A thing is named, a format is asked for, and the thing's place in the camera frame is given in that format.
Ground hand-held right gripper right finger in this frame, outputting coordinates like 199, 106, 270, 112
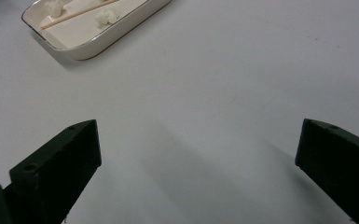
295, 118, 359, 224

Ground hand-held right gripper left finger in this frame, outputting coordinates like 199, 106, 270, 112
3, 119, 103, 224

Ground white rectangular tray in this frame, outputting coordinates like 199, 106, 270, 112
21, 0, 173, 62

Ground white cotton ball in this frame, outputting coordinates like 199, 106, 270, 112
45, 0, 68, 18
94, 7, 121, 26

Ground wooden stick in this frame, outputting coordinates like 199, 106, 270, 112
40, 0, 120, 31

